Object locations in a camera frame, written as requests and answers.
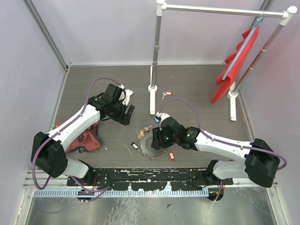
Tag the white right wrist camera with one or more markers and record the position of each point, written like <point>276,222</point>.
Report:
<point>162,116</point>

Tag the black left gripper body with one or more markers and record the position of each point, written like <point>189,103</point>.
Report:
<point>118,111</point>

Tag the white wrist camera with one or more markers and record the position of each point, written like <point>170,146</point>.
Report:
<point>162,116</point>
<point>125,95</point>

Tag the red cloth on hanger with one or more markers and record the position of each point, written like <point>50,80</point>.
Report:
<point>224,85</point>

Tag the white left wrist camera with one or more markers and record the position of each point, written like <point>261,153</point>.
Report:
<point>125,95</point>

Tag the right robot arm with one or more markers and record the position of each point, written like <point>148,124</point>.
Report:
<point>251,160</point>

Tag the yellow key tag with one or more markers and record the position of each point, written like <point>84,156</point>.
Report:
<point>141,133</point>

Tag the key with red tag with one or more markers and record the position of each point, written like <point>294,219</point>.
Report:
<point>166,93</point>
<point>171,156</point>

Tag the metal disc with keyrings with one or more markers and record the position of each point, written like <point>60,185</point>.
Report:
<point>144,146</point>

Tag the black key tag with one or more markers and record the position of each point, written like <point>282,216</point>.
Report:
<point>134,145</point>

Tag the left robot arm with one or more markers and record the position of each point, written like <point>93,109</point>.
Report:
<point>49,149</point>

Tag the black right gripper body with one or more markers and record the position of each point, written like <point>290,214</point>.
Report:
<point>165,140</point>

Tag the white clothes rack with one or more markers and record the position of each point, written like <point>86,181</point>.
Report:
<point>232,93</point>

